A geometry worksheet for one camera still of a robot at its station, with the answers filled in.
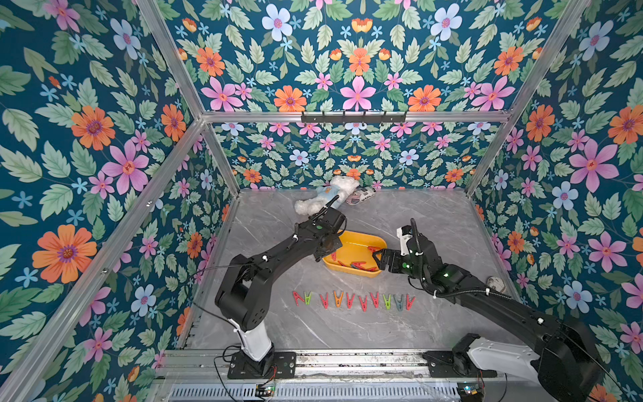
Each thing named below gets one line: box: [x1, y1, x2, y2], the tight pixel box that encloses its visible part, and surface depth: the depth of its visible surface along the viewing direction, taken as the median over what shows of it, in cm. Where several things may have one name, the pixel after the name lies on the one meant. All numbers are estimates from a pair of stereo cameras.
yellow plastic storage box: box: [322, 230, 388, 279], surface depth 98 cm
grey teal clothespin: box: [392, 293, 405, 312], surface depth 86 cm
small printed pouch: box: [345, 185, 376, 206], surface depth 117 cm
